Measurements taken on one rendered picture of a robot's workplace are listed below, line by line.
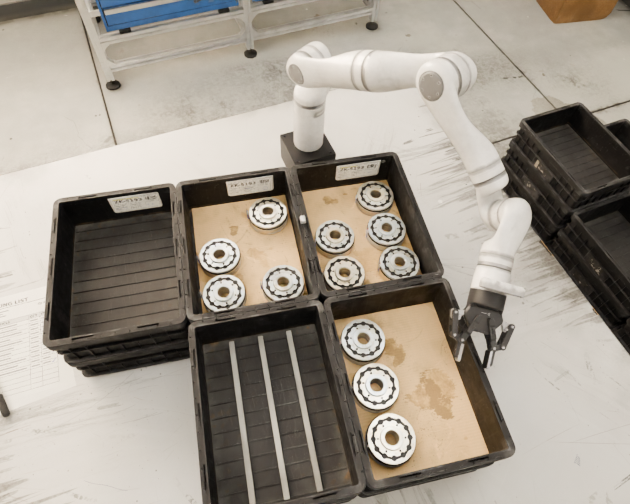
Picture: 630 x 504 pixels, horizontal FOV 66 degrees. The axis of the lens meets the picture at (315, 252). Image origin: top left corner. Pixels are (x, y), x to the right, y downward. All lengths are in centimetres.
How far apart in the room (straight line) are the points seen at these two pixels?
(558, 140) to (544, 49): 146
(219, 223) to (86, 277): 36
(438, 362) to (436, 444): 18
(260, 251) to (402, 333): 42
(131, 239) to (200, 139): 52
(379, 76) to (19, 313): 111
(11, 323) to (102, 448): 43
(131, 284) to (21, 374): 35
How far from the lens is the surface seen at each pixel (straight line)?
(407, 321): 121
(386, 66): 115
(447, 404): 116
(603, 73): 365
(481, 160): 106
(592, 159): 227
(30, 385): 142
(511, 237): 107
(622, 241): 221
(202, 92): 300
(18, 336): 149
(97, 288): 131
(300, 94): 140
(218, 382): 114
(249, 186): 133
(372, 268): 126
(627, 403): 150
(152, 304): 125
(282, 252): 127
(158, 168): 167
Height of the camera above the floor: 191
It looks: 58 degrees down
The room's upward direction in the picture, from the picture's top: 4 degrees clockwise
